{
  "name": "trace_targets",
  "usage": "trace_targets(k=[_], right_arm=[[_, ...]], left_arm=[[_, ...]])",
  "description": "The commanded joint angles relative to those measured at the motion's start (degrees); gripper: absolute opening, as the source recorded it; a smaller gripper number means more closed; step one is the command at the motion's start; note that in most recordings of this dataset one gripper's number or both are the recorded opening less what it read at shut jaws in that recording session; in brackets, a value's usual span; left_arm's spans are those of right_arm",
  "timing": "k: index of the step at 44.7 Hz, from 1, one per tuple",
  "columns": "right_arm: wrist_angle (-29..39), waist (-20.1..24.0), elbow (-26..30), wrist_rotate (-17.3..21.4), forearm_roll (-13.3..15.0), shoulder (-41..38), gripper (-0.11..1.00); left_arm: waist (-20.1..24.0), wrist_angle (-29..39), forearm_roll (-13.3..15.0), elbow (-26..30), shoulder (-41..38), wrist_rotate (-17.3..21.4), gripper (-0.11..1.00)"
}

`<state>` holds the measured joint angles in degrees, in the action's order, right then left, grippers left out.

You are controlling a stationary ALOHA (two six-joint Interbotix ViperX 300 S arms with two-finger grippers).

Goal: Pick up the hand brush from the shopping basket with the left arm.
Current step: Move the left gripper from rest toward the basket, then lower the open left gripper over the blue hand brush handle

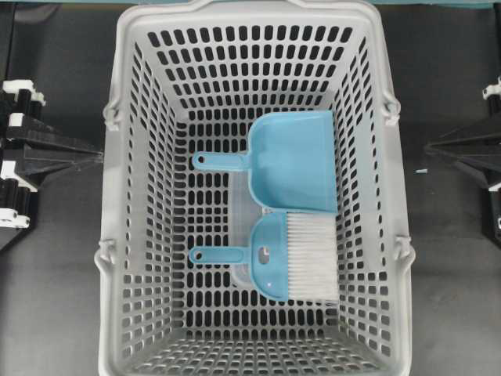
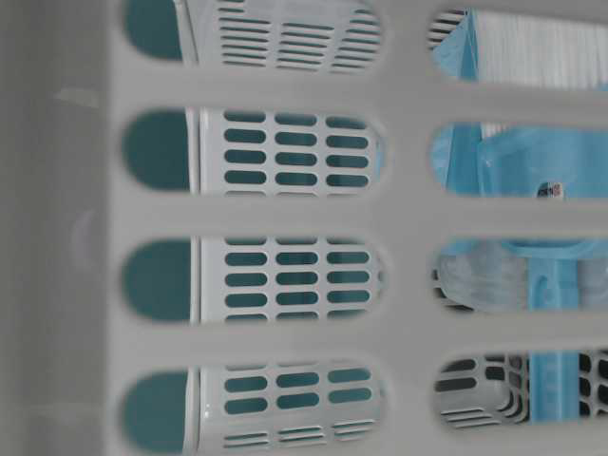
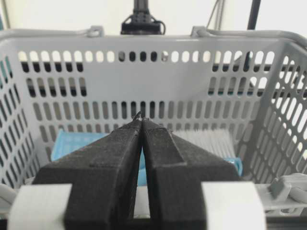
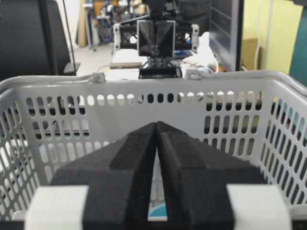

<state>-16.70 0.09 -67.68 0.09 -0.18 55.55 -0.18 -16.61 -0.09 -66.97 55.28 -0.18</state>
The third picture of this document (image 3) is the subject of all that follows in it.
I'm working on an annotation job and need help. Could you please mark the grey plastic shopping basket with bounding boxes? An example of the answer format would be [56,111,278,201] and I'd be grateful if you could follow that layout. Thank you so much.
[0,25,307,218]

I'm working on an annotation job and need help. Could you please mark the grey basket handle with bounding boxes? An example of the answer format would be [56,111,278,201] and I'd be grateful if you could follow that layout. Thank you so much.
[0,174,307,211]
[0,26,307,46]

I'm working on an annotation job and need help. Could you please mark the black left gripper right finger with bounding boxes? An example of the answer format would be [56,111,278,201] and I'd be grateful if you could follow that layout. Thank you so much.
[141,117,266,230]

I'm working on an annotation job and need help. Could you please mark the black vertical pole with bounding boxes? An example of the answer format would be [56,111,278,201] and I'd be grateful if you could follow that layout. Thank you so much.
[243,0,261,70]

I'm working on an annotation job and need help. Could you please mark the grey near basket handle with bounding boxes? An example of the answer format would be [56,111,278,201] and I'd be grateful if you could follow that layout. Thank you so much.
[0,174,307,211]

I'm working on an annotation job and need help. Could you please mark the grey far basket handle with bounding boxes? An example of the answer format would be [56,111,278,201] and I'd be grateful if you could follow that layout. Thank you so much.
[0,26,307,46]

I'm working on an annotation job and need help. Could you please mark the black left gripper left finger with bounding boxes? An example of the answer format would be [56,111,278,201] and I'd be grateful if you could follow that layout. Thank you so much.
[7,112,143,230]

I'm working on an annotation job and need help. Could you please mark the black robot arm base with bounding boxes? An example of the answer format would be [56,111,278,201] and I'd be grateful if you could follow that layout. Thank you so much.
[120,0,166,35]

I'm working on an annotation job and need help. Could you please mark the blue hand brush white bristles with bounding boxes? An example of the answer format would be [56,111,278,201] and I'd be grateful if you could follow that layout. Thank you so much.
[50,128,243,175]

